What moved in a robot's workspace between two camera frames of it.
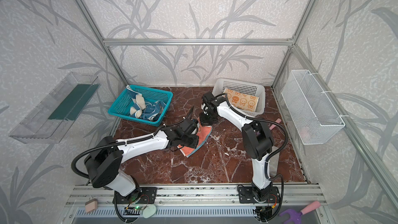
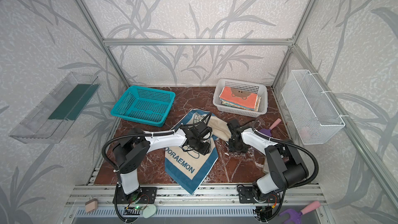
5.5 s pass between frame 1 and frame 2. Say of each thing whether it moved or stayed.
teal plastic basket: stayed
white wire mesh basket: stayed
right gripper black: moved
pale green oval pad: stayed
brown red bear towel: moved
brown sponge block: stayed
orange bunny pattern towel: stayed
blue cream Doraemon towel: moved
